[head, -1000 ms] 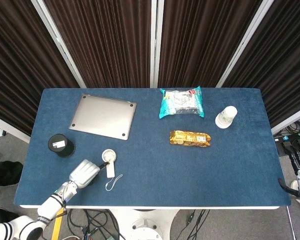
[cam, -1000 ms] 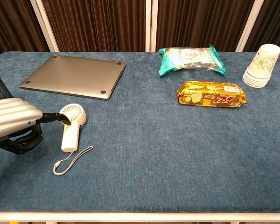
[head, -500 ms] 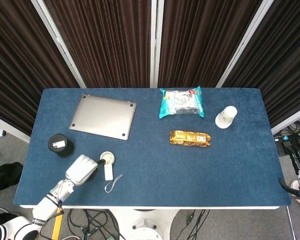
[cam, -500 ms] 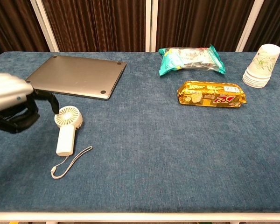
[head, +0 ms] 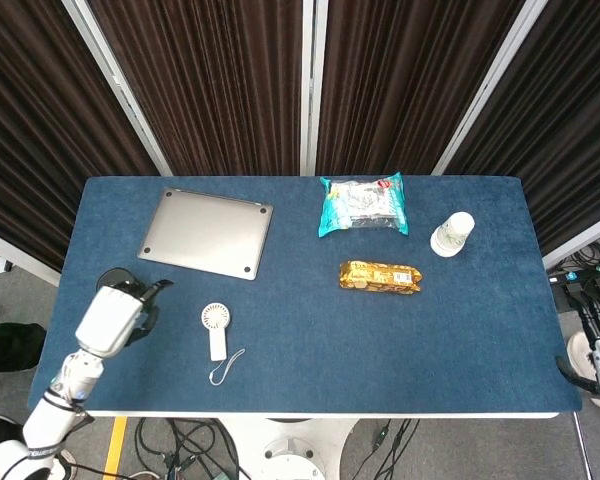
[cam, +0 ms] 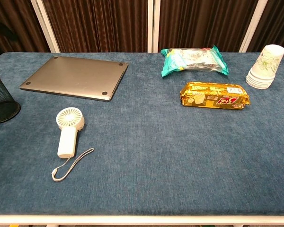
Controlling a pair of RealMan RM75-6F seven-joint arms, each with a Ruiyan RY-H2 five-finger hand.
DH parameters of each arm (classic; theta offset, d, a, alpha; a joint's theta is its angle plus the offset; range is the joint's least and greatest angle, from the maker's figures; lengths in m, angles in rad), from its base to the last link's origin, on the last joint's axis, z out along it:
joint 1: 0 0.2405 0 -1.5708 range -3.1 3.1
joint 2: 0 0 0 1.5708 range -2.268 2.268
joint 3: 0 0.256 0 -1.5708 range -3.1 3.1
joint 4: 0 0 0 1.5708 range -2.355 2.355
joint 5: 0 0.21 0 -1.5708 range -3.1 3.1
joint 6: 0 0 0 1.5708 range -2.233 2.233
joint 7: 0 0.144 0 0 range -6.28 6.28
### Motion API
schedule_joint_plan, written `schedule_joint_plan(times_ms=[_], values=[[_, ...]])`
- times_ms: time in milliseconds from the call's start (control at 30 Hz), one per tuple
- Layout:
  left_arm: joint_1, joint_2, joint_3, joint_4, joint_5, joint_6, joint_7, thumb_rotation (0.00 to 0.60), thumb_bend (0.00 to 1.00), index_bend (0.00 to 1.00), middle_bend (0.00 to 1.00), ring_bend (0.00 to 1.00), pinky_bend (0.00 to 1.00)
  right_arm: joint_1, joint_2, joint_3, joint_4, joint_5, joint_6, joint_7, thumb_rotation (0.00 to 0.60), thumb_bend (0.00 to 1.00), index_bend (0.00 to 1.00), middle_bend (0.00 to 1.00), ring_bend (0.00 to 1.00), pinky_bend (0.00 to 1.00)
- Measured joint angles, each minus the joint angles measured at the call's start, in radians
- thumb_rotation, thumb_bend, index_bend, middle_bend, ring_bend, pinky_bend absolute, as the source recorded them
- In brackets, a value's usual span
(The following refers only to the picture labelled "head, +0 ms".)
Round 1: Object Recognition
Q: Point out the white handheld fan with strap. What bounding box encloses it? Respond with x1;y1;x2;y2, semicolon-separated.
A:
200;302;246;387

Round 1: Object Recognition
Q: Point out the dark brown curtain panel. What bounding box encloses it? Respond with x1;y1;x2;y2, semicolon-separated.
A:
447;0;600;256
87;0;305;177
315;0;527;177
0;0;164;274

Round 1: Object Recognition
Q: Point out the white partition post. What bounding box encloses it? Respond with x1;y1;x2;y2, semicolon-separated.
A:
299;0;330;177
431;0;550;177
61;0;173;177

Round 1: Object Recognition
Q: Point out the blue tablecloth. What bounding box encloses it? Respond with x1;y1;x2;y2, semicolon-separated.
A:
27;174;584;414

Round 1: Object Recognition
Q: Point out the black floor cable bundle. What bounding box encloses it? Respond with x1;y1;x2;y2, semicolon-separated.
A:
132;417;242;480

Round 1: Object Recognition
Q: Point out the grey closed laptop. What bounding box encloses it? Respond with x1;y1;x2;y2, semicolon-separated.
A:
136;187;275;282

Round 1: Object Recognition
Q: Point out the tangled cables and power strip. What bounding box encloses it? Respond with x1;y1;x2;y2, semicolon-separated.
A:
548;238;600;314

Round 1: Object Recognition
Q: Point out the black cable with connector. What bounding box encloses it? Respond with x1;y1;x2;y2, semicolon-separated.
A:
360;418;414;480

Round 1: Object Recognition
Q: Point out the teal snack bag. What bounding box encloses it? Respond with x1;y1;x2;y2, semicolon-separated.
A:
317;171;410;239

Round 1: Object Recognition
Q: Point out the white partition base rail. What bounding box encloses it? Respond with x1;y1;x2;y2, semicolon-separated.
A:
541;207;600;271
0;224;62;287

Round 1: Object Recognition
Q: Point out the gold biscuit pack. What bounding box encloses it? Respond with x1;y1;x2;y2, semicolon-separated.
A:
338;259;424;295

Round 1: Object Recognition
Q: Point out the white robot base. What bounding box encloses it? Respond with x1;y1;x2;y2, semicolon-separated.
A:
223;417;362;480

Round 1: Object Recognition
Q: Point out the white rounded object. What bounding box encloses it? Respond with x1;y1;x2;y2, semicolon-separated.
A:
566;331;597;374

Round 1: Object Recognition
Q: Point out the yellow floor tape strip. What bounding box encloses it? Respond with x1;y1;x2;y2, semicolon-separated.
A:
102;416;129;480

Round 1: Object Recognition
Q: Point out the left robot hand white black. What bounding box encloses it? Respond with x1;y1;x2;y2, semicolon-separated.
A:
73;279;175;359

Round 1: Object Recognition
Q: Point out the black mesh pen holder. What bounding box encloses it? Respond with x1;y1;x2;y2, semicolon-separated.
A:
95;268;136;291

